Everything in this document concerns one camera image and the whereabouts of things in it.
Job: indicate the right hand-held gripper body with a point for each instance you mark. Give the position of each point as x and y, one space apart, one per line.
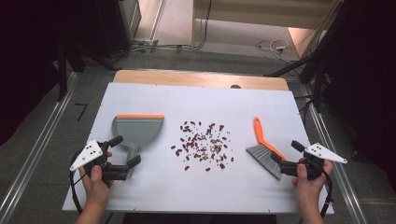
311 155

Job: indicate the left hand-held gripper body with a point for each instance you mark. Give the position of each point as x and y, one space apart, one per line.
93 155

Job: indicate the orange brush with grey bristles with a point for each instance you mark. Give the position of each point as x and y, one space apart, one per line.
264 152

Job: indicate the grey dustpan with orange edge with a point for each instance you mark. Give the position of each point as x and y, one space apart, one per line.
137 130

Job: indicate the scatter of red beans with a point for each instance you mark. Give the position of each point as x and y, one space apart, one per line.
202 146

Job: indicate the person's left hand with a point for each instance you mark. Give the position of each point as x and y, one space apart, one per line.
96 186

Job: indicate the person's right hand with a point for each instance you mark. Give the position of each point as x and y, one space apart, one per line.
308 186

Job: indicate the white board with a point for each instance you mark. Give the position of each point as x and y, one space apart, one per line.
186 186

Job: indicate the black metal stand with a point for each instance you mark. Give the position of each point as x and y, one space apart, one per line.
311 65
62 71

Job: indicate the wooden table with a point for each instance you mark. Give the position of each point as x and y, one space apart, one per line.
199 79

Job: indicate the dark cabinet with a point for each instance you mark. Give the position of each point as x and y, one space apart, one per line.
118 25

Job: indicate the light wooden furniture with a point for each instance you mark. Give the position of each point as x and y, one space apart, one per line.
264 14

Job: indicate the metal floor rail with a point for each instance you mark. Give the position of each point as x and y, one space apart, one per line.
336 161
34 155

